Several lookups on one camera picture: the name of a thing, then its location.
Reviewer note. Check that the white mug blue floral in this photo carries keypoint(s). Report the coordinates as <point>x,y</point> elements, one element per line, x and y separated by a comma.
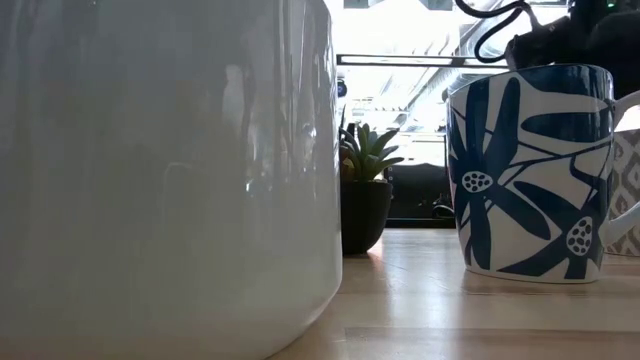
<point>540,165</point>

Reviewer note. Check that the white mug green inside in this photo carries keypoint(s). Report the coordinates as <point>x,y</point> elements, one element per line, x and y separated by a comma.
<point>150,200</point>

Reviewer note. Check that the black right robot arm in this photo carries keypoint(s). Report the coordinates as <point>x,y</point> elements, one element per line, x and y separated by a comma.
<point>535,45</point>

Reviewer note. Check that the black horizontal beam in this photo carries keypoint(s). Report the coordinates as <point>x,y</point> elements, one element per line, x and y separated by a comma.
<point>457,62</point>

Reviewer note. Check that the black box behind table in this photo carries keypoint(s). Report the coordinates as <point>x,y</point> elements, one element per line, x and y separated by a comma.
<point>415,190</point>

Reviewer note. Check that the succulent in black pot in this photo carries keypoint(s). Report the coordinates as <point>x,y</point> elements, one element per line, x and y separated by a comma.
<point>362,215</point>

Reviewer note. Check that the black aluminium table frame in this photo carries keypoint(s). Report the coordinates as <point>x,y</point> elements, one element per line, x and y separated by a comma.
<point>420,223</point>

